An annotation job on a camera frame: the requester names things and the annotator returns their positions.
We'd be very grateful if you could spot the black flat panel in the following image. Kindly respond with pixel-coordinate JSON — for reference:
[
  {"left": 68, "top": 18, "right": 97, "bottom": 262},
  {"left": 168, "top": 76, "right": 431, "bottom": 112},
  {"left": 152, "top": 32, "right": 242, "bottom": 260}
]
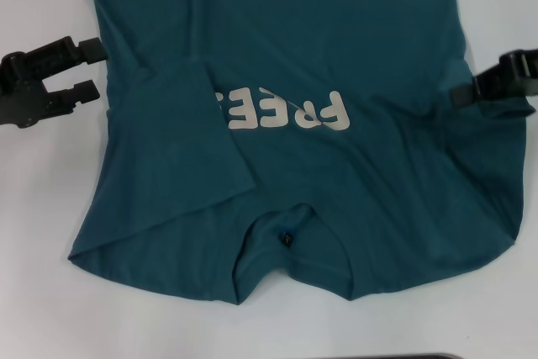
[{"left": 289, "top": 352, "right": 466, "bottom": 359}]

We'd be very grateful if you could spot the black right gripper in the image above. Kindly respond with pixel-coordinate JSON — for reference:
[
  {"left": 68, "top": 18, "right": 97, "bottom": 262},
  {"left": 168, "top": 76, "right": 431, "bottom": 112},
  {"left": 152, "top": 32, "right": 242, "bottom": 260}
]
[{"left": 453, "top": 50, "right": 538, "bottom": 110}]

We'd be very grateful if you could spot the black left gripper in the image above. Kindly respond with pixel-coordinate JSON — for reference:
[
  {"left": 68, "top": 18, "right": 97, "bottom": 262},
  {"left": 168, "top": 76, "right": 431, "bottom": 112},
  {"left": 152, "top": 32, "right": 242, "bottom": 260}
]
[{"left": 0, "top": 37, "right": 107, "bottom": 129}]

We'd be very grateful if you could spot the teal t-shirt with beige print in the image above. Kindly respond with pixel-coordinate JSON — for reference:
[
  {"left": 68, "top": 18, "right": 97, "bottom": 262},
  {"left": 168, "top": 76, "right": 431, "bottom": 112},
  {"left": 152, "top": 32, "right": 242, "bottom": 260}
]
[{"left": 66, "top": 0, "right": 537, "bottom": 308}]

